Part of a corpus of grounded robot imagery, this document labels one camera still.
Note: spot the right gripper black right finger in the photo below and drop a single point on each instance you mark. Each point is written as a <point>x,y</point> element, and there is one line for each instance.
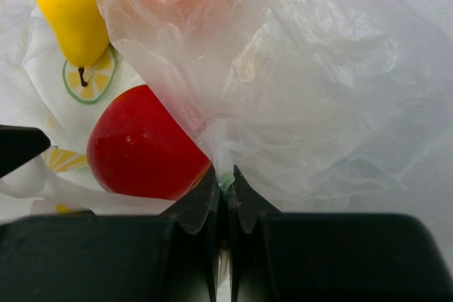
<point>277,256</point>

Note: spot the red fake apple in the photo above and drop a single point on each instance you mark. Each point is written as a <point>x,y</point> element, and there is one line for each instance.
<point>136,148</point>

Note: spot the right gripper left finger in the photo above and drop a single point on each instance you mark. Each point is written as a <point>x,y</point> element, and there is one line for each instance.
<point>172,256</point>

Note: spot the translucent plastic bag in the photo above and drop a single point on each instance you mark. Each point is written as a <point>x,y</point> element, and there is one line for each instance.
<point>324,105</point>

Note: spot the yellow fake pear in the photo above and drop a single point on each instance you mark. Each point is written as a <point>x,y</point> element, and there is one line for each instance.
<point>80,30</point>

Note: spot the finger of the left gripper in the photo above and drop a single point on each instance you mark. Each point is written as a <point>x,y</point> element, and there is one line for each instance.
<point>20,145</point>

